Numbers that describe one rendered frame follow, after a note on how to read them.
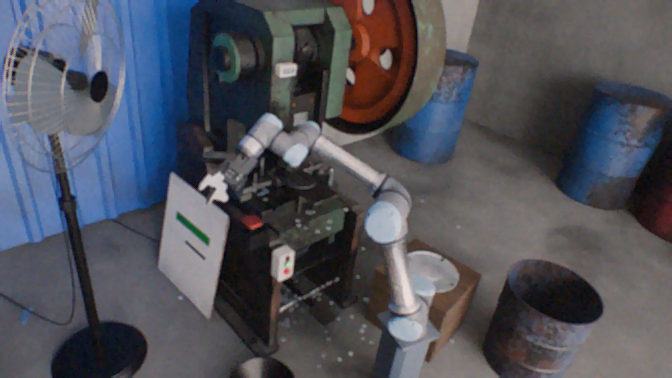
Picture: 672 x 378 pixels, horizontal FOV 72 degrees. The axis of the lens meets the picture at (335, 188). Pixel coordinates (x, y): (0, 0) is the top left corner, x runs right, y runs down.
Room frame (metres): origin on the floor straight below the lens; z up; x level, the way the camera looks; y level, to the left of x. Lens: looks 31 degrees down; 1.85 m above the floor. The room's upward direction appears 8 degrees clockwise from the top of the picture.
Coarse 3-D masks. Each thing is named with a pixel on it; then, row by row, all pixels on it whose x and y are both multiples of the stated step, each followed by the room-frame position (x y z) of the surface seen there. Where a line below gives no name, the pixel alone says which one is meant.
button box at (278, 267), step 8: (136, 232) 2.20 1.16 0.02; (280, 248) 1.49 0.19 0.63; (288, 248) 1.50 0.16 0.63; (280, 256) 1.44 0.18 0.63; (272, 264) 1.47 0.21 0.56; (280, 264) 1.44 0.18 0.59; (272, 272) 1.46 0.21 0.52; (280, 272) 1.44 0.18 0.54; (280, 280) 1.44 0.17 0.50; (248, 288) 1.59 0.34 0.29; (272, 296) 1.46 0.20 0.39
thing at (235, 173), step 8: (240, 152) 1.32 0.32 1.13; (248, 152) 1.31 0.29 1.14; (224, 160) 1.28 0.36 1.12; (232, 160) 1.30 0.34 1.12; (240, 160) 1.30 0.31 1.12; (248, 160) 1.30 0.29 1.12; (256, 160) 1.31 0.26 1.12; (224, 168) 1.25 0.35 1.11; (232, 168) 1.26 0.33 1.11; (240, 168) 1.28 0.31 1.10; (248, 168) 1.28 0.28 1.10; (224, 176) 1.24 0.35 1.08; (232, 176) 1.25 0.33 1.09; (240, 176) 1.26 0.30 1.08; (232, 184) 1.24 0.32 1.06; (240, 184) 1.26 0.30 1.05
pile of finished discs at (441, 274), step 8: (408, 256) 1.90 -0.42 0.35; (416, 256) 1.91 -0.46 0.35; (424, 256) 1.92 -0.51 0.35; (432, 256) 1.93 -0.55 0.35; (440, 256) 1.94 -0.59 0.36; (416, 264) 1.85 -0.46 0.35; (424, 264) 1.85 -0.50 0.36; (432, 264) 1.86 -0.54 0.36; (440, 264) 1.87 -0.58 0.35; (448, 264) 1.88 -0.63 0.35; (416, 272) 1.79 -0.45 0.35; (424, 272) 1.79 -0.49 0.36; (432, 272) 1.80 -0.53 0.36; (440, 272) 1.80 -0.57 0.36; (448, 272) 1.82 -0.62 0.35; (456, 272) 1.83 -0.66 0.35; (432, 280) 1.74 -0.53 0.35; (440, 280) 1.75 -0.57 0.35; (448, 280) 1.76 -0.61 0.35; (456, 280) 1.77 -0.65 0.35; (440, 288) 1.69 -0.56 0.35; (448, 288) 1.70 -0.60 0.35
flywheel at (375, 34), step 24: (336, 0) 2.25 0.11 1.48; (360, 0) 2.17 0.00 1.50; (384, 0) 2.06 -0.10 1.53; (408, 0) 1.93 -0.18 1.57; (360, 24) 2.13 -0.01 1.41; (384, 24) 2.04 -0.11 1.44; (408, 24) 1.91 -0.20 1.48; (360, 48) 2.07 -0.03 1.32; (384, 48) 2.17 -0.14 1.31; (408, 48) 1.90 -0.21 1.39; (360, 72) 2.11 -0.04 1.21; (384, 72) 2.01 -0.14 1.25; (408, 72) 1.88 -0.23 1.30; (360, 96) 2.09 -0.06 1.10; (384, 96) 1.99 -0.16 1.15; (360, 120) 2.03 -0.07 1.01
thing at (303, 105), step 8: (296, 88) 1.85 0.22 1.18; (304, 88) 1.90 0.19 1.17; (296, 96) 1.80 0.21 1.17; (304, 96) 1.83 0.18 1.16; (312, 96) 1.86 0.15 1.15; (296, 104) 1.80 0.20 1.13; (304, 104) 1.83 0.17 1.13; (312, 104) 1.86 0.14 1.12; (296, 112) 1.80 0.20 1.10; (304, 112) 1.83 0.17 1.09; (312, 112) 1.87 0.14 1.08; (296, 120) 1.80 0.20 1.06; (304, 120) 1.83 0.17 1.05; (312, 120) 1.87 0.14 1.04; (296, 128) 1.80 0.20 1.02
